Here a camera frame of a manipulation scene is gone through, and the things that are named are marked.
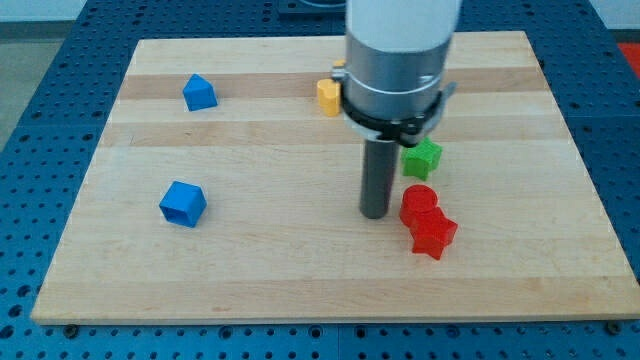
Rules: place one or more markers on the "blue cube block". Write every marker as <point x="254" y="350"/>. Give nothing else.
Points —
<point x="183" y="204"/>

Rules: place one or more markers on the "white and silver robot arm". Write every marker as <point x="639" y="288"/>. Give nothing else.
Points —
<point x="391" y="90"/>

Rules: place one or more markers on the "yellow heart block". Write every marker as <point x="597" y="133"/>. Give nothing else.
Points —
<point x="328" y="94"/>

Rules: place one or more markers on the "blue pentagon block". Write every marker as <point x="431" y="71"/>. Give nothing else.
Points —
<point x="199" y="94"/>

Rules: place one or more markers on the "green star block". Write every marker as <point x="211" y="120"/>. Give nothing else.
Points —
<point x="421" y="160"/>

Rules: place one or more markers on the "light wooden board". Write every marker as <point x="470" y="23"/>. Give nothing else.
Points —
<point x="282" y="239"/>

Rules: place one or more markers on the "red star block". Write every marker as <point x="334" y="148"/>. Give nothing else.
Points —
<point x="432" y="232"/>

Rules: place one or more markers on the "red cylinder block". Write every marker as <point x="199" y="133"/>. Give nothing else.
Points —
<point x="417" y="199"/>

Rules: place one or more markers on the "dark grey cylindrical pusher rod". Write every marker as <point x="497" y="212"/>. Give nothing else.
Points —
<point x="378" y="172"/>

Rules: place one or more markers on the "blue perforated table base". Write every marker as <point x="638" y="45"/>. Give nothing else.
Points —
<point x="44" y="161"/>

